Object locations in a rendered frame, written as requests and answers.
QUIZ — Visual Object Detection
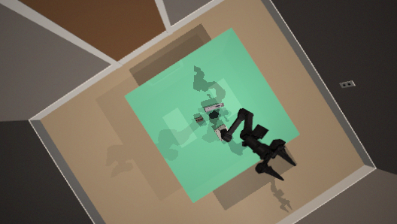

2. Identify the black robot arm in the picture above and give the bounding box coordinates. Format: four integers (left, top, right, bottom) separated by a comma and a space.
220, 108, 268, 149

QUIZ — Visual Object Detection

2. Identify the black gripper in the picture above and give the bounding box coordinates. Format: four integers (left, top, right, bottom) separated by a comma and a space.
253, 139, 296, 181

